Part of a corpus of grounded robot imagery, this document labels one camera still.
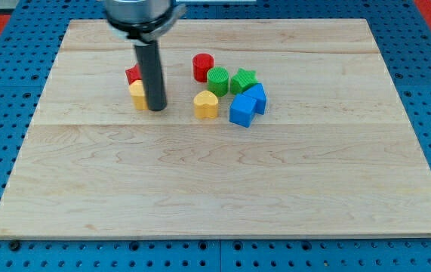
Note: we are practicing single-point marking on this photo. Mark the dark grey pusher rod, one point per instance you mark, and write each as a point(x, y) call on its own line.
point(148, 58)

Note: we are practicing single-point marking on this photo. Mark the red star block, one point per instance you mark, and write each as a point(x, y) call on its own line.
point(133, 74)

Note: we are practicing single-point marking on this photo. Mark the red cylinder block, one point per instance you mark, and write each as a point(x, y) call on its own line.
point(201, 64)

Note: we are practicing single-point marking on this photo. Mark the yellow hexagon block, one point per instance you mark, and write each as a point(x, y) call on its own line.
point(137, 93)

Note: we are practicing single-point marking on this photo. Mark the green cylinder block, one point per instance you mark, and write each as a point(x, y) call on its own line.
point(218, 81)

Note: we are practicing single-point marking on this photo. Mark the yellow heart block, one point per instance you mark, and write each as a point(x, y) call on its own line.
point(206, 105)

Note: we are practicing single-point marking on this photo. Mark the green star block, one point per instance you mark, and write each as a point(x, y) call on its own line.
point(242, 81)

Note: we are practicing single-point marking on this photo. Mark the blue cube block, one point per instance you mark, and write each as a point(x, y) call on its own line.
point(242, 110)

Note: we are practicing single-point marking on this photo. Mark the blue pentagon block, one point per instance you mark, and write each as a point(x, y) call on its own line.
point(258, 93)

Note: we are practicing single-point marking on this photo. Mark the wooden board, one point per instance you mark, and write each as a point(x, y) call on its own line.
point(333, 157)

